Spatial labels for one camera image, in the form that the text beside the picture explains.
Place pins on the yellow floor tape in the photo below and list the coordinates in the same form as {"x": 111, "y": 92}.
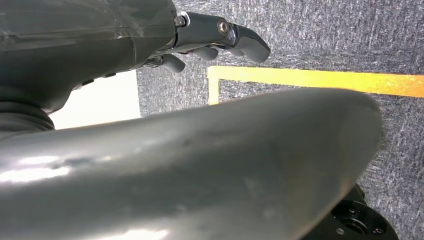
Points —
{"x": 298, "y": 78}

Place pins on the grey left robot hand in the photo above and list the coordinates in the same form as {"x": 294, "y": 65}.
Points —
{"x": 198, "y": 165}

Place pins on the black round robot joint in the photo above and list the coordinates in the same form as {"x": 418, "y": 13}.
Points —
{"x": 357, "y": 222}

